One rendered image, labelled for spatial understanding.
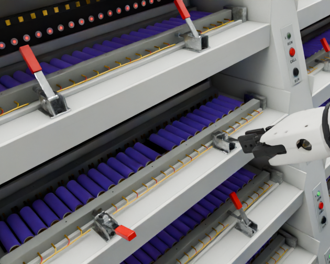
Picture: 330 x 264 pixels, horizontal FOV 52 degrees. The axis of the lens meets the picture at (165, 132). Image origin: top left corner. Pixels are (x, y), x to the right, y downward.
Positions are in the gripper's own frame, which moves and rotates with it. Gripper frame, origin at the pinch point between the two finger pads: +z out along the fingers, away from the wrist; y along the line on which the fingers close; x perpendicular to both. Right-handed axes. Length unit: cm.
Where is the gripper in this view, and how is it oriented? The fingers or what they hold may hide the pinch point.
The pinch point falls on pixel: (253, 140)
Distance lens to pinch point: 58.9
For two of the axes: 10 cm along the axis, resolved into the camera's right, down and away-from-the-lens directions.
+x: -4.3, -8.9, -1.3
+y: 7.3, -4.3, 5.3
